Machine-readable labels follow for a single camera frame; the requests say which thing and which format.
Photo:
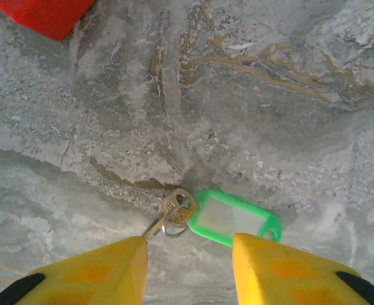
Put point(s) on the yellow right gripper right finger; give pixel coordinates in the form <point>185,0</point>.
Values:
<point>285,276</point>

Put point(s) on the red rectangular block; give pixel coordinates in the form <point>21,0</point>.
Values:
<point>47,16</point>

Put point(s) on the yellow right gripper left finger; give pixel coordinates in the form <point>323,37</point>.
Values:
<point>94,276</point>

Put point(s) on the green plastic key tag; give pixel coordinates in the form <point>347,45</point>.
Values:
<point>231,217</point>

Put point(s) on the small silver key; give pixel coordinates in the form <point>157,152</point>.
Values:
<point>168,203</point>

